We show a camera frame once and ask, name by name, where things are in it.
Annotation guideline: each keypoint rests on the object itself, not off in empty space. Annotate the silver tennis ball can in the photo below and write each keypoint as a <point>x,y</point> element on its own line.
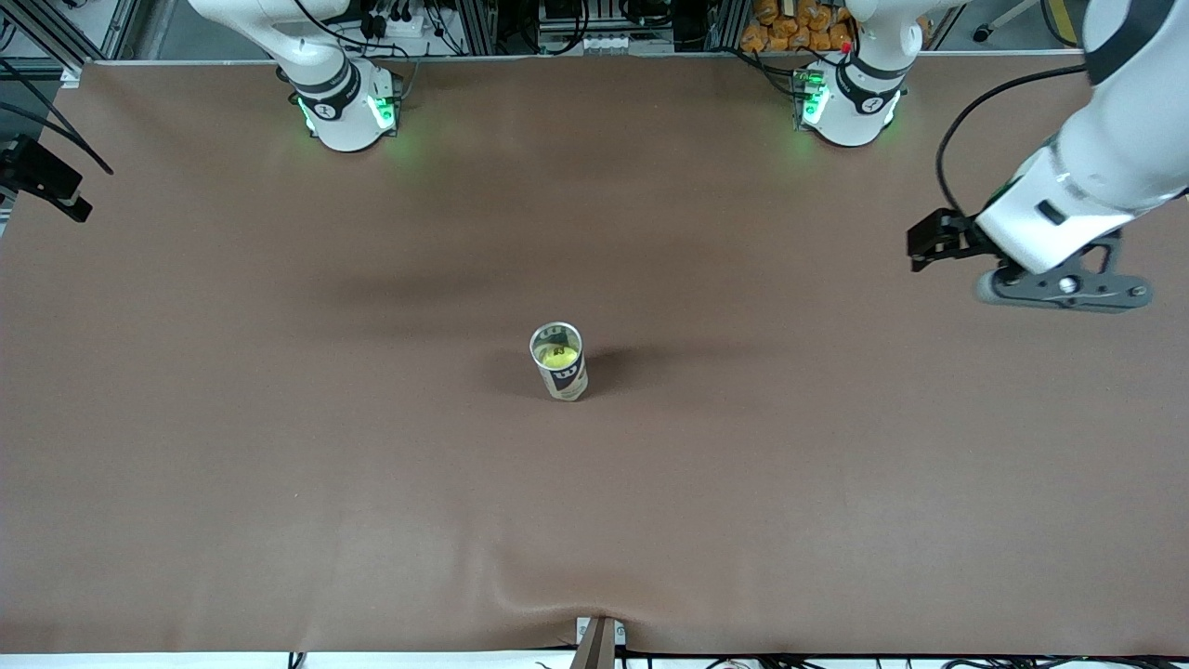
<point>567,381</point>

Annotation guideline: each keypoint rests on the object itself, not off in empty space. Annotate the aluminium frame strut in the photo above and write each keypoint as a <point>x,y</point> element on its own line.
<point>72,76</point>

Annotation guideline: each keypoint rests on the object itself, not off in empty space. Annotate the brown table mat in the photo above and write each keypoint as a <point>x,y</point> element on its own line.
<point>594,511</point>

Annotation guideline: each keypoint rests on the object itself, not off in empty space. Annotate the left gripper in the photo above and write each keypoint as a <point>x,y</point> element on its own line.
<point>962,233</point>

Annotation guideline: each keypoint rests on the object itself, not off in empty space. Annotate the aluminium frame post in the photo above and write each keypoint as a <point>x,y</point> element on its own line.
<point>476,28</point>
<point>726,26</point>

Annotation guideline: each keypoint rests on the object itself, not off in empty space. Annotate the white power strip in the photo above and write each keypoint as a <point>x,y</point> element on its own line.
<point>399,26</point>

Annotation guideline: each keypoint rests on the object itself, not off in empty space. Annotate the white terminal block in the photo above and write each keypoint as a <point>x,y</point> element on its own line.
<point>604,44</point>

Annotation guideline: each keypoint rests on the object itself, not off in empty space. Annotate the pile of orange items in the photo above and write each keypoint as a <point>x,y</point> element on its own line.
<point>780,28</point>

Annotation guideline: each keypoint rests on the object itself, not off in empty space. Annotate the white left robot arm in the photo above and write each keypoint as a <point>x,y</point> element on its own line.
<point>850,116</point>

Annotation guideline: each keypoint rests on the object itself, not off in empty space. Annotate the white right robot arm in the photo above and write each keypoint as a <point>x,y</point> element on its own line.
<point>344,121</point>

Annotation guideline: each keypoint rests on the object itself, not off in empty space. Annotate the yellow tennis ball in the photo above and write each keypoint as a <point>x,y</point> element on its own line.
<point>557,358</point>

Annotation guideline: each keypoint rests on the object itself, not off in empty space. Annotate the metal edge bracket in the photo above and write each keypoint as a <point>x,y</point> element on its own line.
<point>599,646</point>

